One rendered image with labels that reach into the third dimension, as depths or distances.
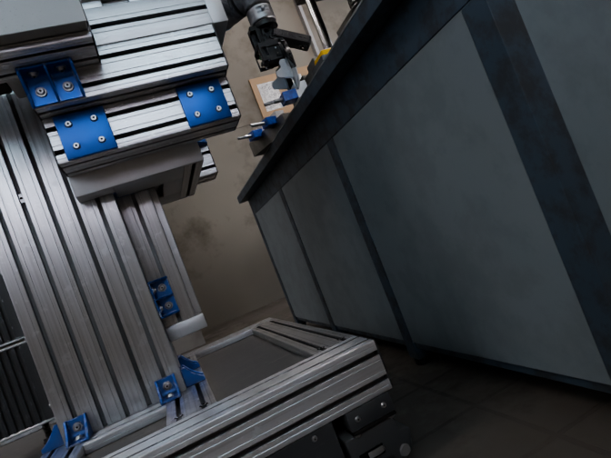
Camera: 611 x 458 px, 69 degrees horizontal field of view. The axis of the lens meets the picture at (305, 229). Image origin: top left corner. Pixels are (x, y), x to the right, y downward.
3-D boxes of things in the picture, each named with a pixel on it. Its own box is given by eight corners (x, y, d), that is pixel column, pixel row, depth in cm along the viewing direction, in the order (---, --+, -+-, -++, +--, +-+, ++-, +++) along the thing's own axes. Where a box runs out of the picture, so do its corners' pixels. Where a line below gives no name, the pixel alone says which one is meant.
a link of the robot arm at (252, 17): (268, 15, 132) (274, -1, 124) (275, 30, 132) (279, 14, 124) (245, 21, 130) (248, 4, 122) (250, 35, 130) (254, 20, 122)
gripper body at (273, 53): (261, 74, 129) (245, 36, 129) (288, 67, 131) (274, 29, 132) (265, 62, 122) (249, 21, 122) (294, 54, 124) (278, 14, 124)
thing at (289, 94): (269, 110, 122) (262, 92, 122) (266, 117, 126) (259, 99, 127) (312, 97, 125) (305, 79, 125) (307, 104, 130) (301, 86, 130)
